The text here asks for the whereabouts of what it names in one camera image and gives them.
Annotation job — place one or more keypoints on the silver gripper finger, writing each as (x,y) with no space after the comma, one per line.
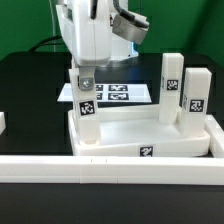
(86,78)

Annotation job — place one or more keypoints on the white desk top tray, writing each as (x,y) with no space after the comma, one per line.
(135,131)

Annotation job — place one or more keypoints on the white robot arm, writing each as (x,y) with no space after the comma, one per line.
(86,31)

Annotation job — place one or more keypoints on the white block at left edge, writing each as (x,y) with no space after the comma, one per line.
(2,122)

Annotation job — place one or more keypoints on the white front fence bar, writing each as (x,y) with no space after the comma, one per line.
(112,170)

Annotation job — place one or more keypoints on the white fence bar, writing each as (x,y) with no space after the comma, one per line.
(112,170)
(216,133)

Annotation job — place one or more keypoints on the white right fence bar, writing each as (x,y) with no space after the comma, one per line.
(216,133)

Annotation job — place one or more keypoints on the white marker base plate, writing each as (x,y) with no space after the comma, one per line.
(105,93)

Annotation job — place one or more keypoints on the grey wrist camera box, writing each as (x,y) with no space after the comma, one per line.
(131,31)

